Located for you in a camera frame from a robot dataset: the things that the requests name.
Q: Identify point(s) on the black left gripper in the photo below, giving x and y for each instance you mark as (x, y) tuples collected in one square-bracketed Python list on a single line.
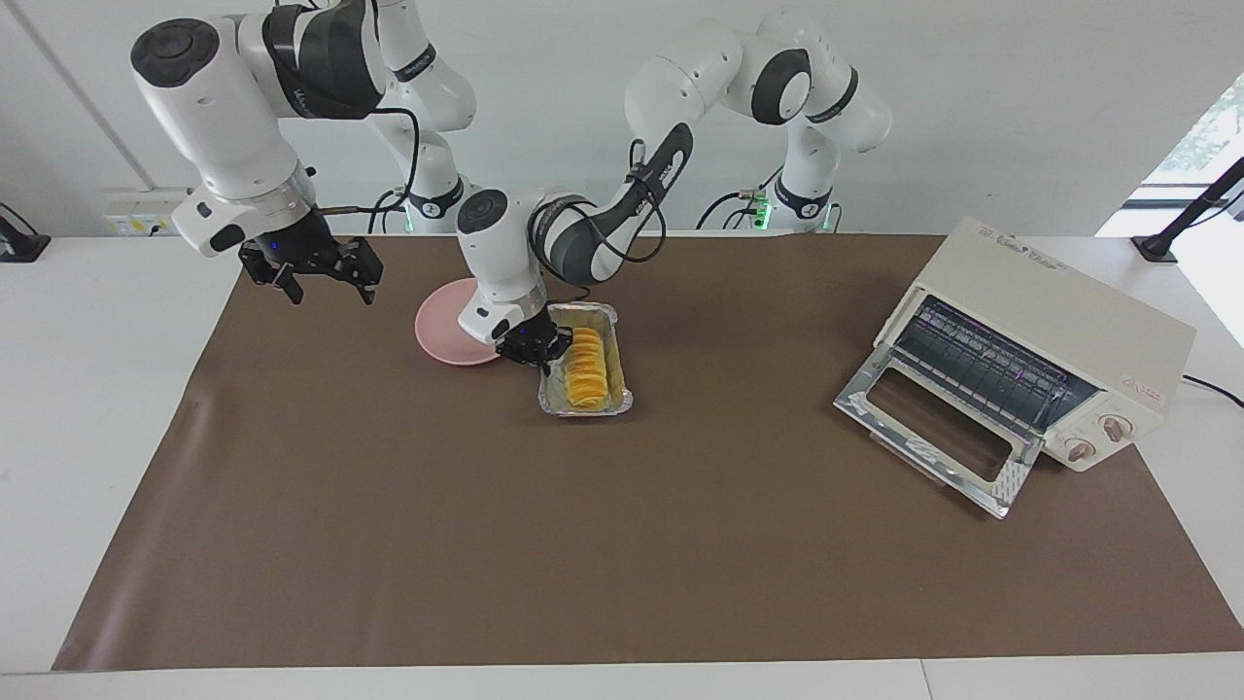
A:
[(530, 342)]

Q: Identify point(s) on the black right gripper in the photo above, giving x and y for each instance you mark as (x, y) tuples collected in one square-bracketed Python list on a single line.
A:
[(301, 248)]

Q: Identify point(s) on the sliced golden bread loaf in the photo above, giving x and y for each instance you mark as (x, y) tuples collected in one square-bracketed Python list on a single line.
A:
[(586, 369)]

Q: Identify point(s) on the aluminium foil tray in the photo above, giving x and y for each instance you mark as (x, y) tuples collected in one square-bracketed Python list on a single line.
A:
[(620, 379)]

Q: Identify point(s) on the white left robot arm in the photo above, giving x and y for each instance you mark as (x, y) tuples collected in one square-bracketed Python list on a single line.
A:
[(680, 87)]

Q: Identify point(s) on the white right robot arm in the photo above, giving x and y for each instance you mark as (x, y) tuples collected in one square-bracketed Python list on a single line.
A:
[(224, 107)]

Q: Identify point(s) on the glass oven door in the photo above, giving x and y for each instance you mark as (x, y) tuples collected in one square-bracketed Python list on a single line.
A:
[(875, 384)]

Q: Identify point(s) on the metal oven rack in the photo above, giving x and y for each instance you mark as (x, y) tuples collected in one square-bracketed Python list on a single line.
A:
[(982, 360)]

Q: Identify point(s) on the cream toaster oven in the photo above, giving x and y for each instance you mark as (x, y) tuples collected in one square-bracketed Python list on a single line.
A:
[(1079, 311)]

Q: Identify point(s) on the cream oven knob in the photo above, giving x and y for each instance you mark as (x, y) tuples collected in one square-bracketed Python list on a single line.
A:
[(1080, 450), (1118, 429)]

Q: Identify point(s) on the pink round plate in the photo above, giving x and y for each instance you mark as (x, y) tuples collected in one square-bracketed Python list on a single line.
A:
[(442, 326)]

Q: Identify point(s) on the brown table mat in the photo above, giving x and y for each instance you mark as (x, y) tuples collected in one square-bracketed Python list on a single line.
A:
[(583, 535)]

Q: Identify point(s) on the black table clamp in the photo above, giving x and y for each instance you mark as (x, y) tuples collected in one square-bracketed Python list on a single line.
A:
[(19, 245)]

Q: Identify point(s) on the black clamp stand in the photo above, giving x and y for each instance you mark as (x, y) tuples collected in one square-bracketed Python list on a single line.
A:
[(1191, 214)]

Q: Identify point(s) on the white wall socket box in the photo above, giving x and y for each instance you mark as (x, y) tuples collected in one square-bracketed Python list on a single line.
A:
[(136, 209)]

